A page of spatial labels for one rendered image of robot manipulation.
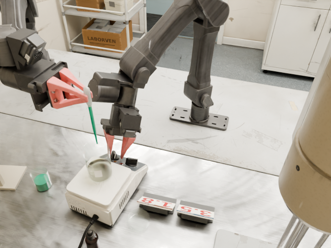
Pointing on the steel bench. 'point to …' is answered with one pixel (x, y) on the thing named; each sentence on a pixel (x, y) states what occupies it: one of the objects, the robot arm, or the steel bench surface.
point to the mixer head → (311, 156)
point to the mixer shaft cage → (298, 235)
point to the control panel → (127, 165)
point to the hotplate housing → (85, 205)
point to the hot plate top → (122, 171)
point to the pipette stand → (11, 176)
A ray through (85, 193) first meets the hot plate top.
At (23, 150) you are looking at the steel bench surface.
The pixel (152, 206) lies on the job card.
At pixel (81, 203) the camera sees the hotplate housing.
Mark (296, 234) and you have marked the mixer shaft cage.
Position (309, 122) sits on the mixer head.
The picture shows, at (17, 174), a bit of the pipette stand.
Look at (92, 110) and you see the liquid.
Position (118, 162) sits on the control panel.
